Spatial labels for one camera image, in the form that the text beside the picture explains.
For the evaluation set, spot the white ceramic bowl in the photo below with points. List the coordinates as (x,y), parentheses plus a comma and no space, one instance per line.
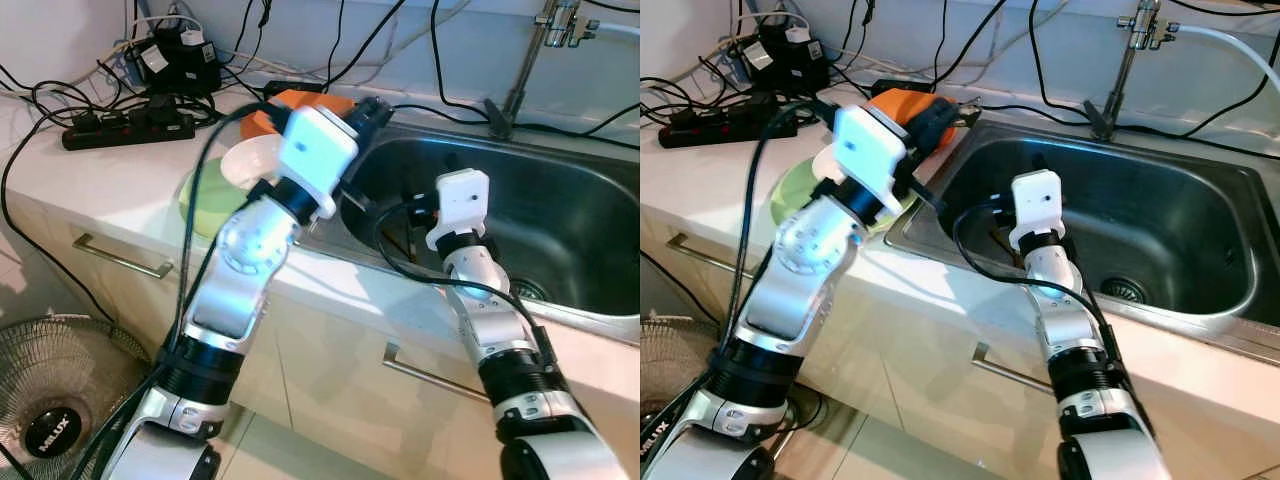
(826,165)
(248,160)

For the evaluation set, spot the black power adapter block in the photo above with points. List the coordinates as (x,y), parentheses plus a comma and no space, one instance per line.
(790,60)
(180,65)

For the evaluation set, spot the orange bowl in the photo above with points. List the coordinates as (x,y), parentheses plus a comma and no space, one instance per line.
(890,100)
(310,100)

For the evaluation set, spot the green plate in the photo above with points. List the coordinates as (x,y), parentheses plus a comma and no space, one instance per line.
(205,205)
(795,195)

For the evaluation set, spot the chrome faucet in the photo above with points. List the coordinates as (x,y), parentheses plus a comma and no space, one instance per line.
(1124,70)
(527,70)

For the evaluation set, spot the sink drain strainer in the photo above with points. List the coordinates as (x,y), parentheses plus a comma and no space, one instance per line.
(528,290)
(1124,290)

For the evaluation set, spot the stainless steel sink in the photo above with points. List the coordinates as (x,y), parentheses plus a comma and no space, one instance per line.
(1160,220)
(560,210)

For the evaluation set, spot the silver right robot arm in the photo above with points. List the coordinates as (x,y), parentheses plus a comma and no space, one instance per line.
(490,330)
(1065,320)

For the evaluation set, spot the metal utensil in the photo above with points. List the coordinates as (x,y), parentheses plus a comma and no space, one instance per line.
(970,108)

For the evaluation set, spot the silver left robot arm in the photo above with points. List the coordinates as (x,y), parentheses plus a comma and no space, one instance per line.
(235,260)
(800,270)

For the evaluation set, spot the orange plate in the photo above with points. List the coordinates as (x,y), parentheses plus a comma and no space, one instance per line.
(258,125)

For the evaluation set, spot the mesh floor fan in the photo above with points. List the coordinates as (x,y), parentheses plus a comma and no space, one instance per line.
(60,380)
(670,360)

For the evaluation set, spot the black power strip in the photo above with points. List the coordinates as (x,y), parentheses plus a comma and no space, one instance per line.
(725,127)
(130,128)

